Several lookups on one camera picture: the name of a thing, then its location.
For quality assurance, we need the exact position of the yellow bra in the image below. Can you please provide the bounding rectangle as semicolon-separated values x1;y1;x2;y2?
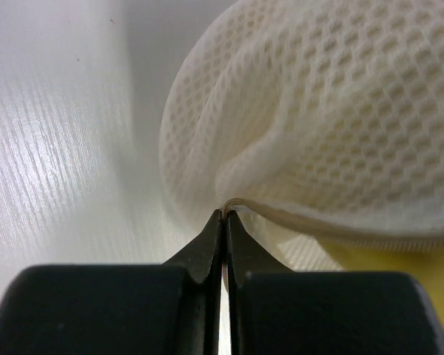
319;241;444;327

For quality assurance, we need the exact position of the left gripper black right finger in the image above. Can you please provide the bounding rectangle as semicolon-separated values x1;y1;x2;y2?
225;212;444;354

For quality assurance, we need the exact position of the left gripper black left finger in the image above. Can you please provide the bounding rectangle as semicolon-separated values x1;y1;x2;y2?
0;211;222;354

